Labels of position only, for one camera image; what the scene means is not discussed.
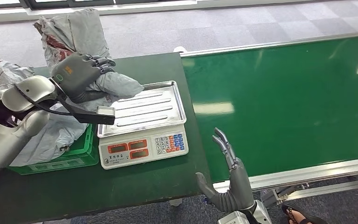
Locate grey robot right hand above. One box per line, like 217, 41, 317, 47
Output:
196, 127, 257, 214

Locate green conveyor belt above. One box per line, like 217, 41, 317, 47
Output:
179, 30, 358, 206

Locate person's foot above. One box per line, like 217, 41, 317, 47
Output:
286, 210, 310, 224

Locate black sandal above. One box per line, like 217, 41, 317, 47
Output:
282, 202, 329, 224

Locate white electronic scale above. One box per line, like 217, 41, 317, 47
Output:
98, 124, 189, 170

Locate dark green table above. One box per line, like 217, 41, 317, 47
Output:
0, 52, 213, 224

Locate steel weighing tray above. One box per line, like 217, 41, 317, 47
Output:
97, 80, 187, 139

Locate green plastic crate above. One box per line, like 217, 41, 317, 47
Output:
7, 123, 100, 176

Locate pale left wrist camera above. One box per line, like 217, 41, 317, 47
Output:
60, 94, 116, 126

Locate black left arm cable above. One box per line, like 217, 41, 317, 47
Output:
14, 83, 75, 117

